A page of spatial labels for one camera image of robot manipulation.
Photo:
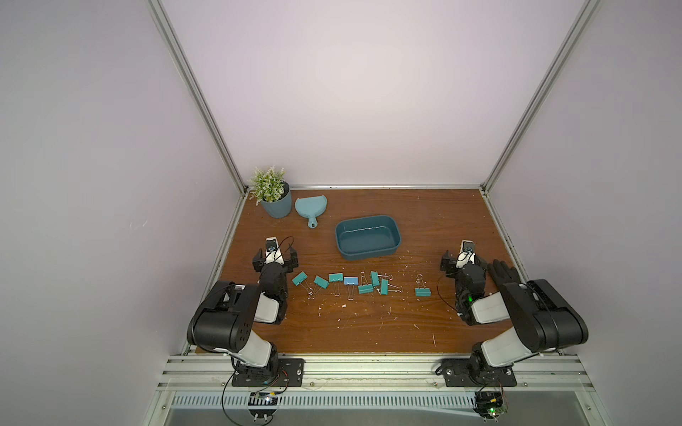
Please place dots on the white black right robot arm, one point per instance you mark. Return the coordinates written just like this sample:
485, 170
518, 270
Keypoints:
541, 319

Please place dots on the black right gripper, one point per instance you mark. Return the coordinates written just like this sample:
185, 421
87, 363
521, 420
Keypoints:
448, 264

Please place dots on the teal plastic dustpan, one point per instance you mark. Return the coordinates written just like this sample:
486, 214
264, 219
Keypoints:
311, 208

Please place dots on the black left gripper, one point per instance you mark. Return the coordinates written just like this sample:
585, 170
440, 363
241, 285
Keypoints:
293, 261

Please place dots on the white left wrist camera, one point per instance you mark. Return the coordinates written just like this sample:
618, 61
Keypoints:
273, 251

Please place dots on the black work glove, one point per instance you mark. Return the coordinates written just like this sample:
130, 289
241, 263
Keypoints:
501, 273

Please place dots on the teal plastic storage box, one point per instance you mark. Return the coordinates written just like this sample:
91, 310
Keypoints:
363, 238

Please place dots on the left circuit board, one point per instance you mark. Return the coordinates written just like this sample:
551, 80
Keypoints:
262, 406

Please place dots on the aluminium front rail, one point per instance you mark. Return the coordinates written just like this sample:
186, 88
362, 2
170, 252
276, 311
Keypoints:
380, 372

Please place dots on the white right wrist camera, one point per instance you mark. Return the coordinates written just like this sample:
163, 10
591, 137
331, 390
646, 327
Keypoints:
466, 254

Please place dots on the potted green plant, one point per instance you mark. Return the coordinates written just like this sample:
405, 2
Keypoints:
269, 189

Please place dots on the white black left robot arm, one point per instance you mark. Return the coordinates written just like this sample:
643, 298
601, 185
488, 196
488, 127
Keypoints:
223, 322

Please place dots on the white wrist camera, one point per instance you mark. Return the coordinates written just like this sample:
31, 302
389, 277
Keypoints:
466, 254
273, 251

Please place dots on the teal binder clip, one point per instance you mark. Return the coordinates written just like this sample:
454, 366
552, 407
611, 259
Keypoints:
387, 288
336, 283
319, 283
364, 287
421, 289
301, 280
377, 278

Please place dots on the blue binder clip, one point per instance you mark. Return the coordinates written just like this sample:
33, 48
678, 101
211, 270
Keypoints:
350, 283

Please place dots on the right circuit board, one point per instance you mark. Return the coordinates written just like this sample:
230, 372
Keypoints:
490, 405

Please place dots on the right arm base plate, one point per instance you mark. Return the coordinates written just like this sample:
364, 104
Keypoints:
470, 373

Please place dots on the circuit board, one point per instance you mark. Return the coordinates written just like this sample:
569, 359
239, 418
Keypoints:
490, 405
262, 406

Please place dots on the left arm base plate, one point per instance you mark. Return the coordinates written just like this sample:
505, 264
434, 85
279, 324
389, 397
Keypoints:
287, 372

